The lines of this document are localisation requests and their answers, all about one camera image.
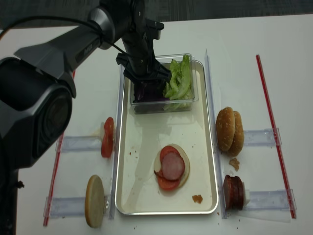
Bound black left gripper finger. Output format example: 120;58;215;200
134;82;146;101

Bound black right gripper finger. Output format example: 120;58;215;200
157;80;171;96

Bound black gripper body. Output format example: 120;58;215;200
116;19;171;82

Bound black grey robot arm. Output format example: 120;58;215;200
0;0;171;222

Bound green lettuce leaves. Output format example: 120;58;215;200
164;54;194;112

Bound rear upright tomato slice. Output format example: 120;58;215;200
104;117;114;139

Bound tomato slice on bun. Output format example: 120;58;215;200
156;145;181;190

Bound bread crumb on table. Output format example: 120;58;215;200
229;158;240;171

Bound stack of meat patties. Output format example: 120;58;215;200
223;175;244;211

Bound purple cabbage pile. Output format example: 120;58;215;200
134;83;168;102

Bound clear plastic salad container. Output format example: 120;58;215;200
129;53;198;114

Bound front sesame bun top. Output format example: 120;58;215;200
216;107;235;152

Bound sesame bun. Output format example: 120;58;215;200
216;107;235;152
227;111;245;157

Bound bottom bun slice on tray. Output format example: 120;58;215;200
155;144;190;190

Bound upper left clear holder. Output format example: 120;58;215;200
55;136;102;152

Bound clear holder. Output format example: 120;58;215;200
244;128;282;147
55;136;102;152
43;194;110;218
220;189;297;223

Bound cream metal tray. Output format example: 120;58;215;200
115;61;219;215

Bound round ham slice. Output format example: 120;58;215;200
154;152;185;181

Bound rear sesame bun top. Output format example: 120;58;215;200
227;111;245;157

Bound upper right clear holder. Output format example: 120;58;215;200
244;128;282;147

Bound left red tape strip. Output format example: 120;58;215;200
43;70;76;226

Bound red tape strip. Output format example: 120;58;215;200
43;70;76;226
255;54;297;219

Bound lower left clear holder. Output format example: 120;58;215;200
43;194;110;218

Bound lower right clear holder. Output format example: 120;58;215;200
220;189;297;223

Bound right red tape strip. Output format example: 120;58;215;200
255;54;297;219

